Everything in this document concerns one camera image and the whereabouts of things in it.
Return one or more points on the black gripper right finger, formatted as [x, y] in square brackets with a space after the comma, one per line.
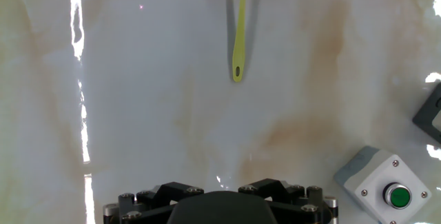
[296, 203]

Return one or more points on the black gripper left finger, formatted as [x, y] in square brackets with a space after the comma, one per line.
[144, 206]

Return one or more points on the glossy marble pattern mat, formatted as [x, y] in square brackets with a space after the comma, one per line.
[155, 79]

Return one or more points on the green button switch box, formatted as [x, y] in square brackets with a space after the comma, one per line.
[379, 182]

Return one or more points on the red button switch box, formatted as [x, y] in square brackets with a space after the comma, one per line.
[425, 113]

